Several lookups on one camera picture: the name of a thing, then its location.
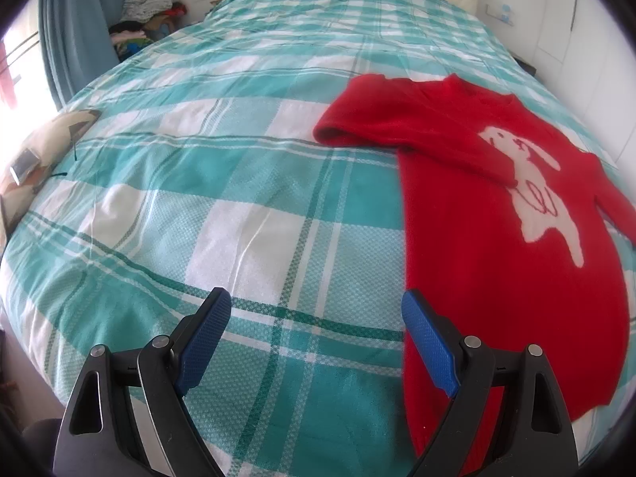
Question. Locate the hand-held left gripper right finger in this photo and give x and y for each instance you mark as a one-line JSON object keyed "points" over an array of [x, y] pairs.
{"points": [[427, 338]]}

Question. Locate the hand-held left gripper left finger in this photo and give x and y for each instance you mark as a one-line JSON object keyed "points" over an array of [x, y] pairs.
{"points": [[211, 325]]}

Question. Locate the red sweater with white dog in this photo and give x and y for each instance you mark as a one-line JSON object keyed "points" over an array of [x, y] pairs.
{"points": [[472, 258]]}

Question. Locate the pile of mixed clothes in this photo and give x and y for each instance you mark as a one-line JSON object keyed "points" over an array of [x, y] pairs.
{"points": [[149, 2]]}

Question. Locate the teal plaid bedspread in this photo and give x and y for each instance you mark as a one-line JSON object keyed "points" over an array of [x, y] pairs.
{"points": [[223, 184]]}

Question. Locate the small silver device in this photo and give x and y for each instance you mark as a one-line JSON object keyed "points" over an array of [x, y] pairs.
{"points": [[25, 166]]}

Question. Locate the beige patterned cushion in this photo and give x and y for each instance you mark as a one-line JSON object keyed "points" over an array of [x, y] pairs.
{"points": [[49, 134]]}

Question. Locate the dark nightstand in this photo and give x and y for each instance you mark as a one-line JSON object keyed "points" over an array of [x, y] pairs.
{"points": [[526, 67]]}

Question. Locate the window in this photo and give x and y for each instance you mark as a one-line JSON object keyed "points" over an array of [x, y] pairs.
{"points": [[25, 69]]}

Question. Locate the white wardrobe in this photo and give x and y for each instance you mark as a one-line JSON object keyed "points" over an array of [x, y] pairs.
{"points": [[596, 59]]}

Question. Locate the blue curtain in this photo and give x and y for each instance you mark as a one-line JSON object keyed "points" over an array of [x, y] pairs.
{"points": [[74, 25]]}

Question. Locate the wall switch panel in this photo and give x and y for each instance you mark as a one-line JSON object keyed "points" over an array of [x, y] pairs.
{"points": [[502, 14]]}

